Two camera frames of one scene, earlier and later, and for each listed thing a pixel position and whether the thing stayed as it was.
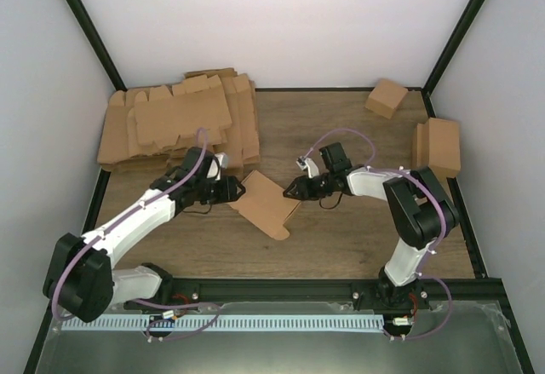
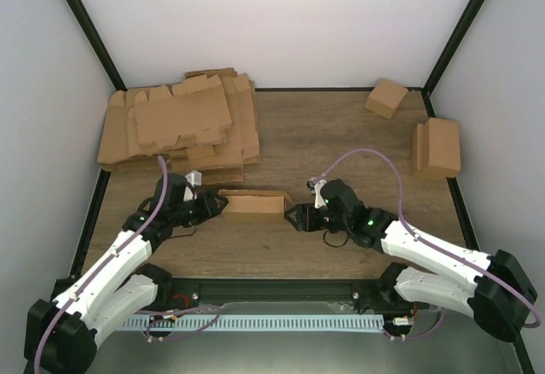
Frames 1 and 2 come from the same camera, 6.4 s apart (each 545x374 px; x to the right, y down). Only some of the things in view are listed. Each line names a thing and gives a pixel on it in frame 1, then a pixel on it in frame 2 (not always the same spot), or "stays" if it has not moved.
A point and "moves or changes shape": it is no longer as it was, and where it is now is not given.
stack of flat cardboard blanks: x=148 y=129 stays
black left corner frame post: x=88 y=24 stays
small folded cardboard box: x=386 y=97 stays
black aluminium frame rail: x=319 y=290 stays
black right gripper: x=305 y=189 to x=306 y=215
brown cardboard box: x=264 y=204 moves or changes shape
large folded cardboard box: x=436 y=144 stays
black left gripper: x=229 y=192 to x=209 y=207
